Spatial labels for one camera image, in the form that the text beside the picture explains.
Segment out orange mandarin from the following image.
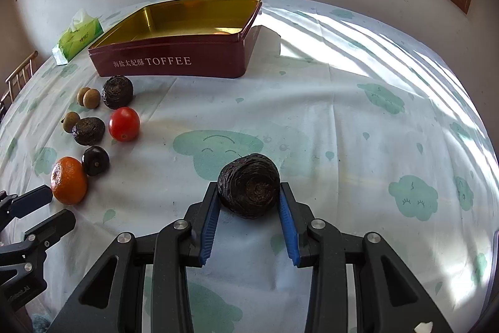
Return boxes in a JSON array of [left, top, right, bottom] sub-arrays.
[[50, 156, 88, 205]]

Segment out shiny dark plum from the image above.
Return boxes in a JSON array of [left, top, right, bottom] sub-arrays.
[[81, 145, 110, 177]]

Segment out dark wrinkled dried fruit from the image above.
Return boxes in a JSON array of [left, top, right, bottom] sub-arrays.
[[217, 153, 280, 219], [101, 75, 133, 110], [72, 117, 106, 146]]

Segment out red cherry tomato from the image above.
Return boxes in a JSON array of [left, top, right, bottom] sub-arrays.
[[108, 106, 140, 142]]

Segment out wooden chair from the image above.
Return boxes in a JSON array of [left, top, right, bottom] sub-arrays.
[[1, 50, 39, 111]]

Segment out white cloud-print tablecloth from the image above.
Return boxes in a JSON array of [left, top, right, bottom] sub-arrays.
[[1, 0, 498, 332]]

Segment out green tissue pack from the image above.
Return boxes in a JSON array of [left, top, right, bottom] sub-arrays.
[[51, 8, 103, 66]]

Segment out red toffee tin box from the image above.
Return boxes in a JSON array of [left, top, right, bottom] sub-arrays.
[[88, 0, 262, 79]]

